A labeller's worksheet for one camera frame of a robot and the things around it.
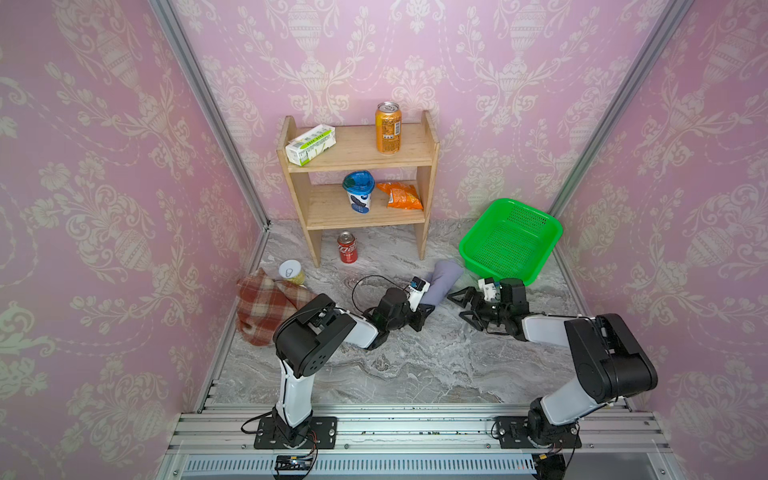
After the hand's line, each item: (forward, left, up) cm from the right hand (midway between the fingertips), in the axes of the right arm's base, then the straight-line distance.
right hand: (455, 304), depth 91 cm
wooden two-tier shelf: (+31, +41, +17) cm, 54 cm away
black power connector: (-40, -16, -8) cm, 44 cm away
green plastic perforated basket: (+31, -28, -6) cm, 42 cm away
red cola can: (+21, +33, +5) cm, 40 cm away
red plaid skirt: (+2, +58, +3) cm, 58 cm away
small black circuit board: (-37, +46, -8) cm, 59 cm away
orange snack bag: (+26, +14, +22) cm, 37 cm away
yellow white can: (+16, +52, +1) cm, 55 cm away
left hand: (0, +7, -1) cm, 7 cm away
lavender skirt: (+7, +3, +5) cm, 9 cm away
